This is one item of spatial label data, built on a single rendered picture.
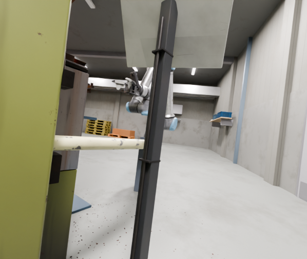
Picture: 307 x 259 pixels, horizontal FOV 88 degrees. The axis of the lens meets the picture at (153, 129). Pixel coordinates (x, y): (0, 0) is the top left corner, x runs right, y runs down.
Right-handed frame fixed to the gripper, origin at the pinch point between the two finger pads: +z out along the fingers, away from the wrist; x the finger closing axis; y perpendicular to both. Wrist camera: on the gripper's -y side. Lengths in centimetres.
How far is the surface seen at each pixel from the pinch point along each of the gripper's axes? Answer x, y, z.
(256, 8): -6, -275, -345
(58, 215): -16, 73, 33
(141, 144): -39, 38, 11
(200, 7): -66, -6, 21
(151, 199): -60, 51, 25
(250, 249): -77, 100, -64
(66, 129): -16, 35, 34
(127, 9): -45, -7, 31
